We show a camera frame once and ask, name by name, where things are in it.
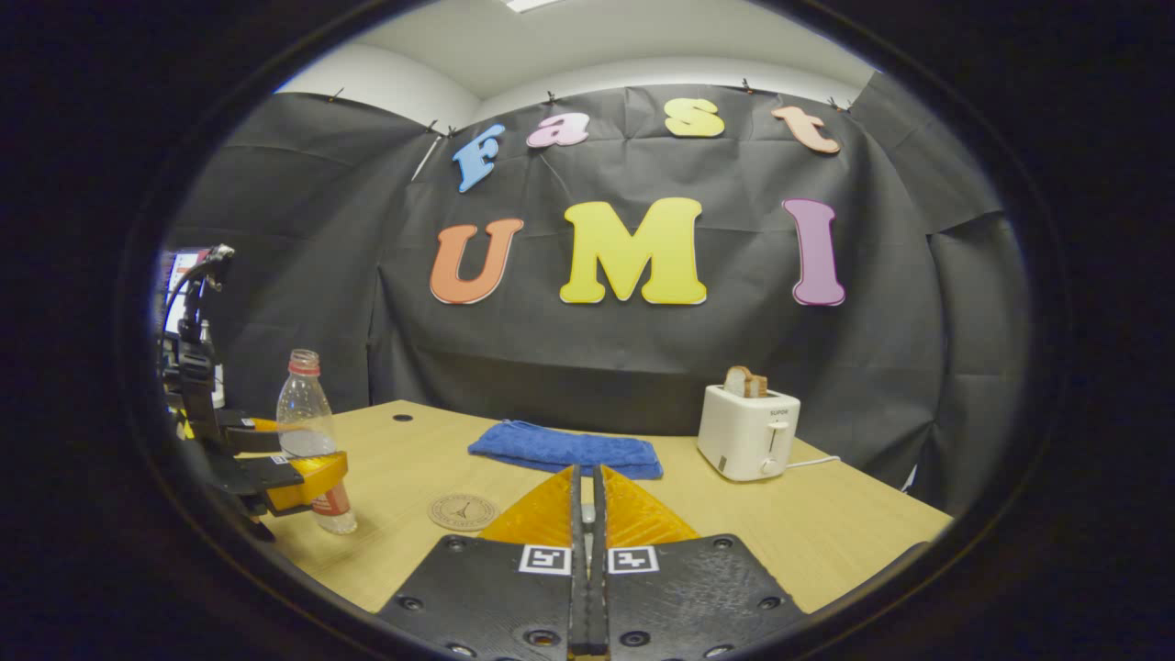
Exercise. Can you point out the computer monitor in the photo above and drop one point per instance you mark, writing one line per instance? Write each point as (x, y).
(174, 303)

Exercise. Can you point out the clear plastic water bottle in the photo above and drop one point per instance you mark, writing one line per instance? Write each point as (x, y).
(307, 404)

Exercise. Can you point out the toast bread slice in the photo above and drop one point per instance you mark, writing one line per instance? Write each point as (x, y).
(736, 381)
(758, 386)

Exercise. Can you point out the white teacup lid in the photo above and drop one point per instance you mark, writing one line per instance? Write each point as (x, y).
(587, 514)

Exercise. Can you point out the round cork coaster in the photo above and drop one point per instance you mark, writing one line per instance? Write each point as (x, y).
(464, 512)

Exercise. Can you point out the white toaster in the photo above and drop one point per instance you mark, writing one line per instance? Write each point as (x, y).
(744, 431)

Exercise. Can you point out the ceiling light panel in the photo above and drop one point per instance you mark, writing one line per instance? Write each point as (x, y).
(531, 5)

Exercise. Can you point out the black backdrop cloth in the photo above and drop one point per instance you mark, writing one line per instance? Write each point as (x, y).
(303, 229)

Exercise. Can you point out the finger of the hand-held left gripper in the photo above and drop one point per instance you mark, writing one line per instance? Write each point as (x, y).
(243, 433)
(266, 477)

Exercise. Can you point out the folded blue towel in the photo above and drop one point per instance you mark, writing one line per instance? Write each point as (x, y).
(560, 448)

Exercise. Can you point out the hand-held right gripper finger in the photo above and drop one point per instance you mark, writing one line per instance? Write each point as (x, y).
(598, 588)
(577, 588)

